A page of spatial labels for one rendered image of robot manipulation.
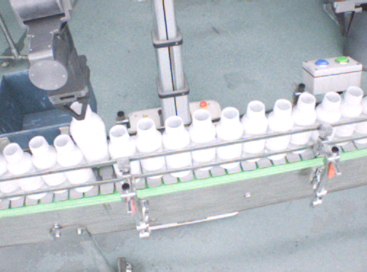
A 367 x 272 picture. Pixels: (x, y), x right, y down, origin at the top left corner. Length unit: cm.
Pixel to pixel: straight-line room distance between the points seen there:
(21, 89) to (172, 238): 102
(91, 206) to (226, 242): 109
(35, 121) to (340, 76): 111
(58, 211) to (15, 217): 11
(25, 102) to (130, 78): 132
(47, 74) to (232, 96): 203
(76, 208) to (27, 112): 72
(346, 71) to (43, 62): 76
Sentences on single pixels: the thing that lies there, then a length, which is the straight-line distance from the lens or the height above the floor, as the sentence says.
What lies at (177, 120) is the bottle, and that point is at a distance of 80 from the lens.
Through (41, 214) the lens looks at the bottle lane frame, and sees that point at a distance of 97.
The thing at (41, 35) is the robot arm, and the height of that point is 145.
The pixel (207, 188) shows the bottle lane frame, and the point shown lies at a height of 97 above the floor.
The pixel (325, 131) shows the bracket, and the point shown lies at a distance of 86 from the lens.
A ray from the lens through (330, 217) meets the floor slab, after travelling 205.
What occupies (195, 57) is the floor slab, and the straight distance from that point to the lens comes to 282.
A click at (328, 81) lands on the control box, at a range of 102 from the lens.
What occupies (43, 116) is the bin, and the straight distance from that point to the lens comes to 154.
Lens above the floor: 174
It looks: 50 degrees down
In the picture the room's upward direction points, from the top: 7 degrees counter-clockwise
